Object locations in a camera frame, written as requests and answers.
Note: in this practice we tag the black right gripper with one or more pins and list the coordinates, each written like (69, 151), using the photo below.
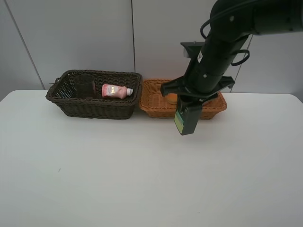
(197, 83)

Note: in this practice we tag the black bottle green label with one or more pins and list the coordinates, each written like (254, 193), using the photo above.
(187, 115)

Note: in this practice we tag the red yellow mango fruit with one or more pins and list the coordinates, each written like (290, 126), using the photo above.
(172, 98)

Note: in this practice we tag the pink lotion bottle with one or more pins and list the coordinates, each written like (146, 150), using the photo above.
(114, 91)

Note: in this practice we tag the translucent purple plastic cup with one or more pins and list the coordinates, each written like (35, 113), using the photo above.
(85, 86)

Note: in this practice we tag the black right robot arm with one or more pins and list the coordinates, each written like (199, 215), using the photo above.
(231, 23)

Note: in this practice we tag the dark brown wicker basket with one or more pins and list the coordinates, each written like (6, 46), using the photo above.
(63, 93)

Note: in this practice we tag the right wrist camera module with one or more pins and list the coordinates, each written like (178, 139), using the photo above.
(191, 49)

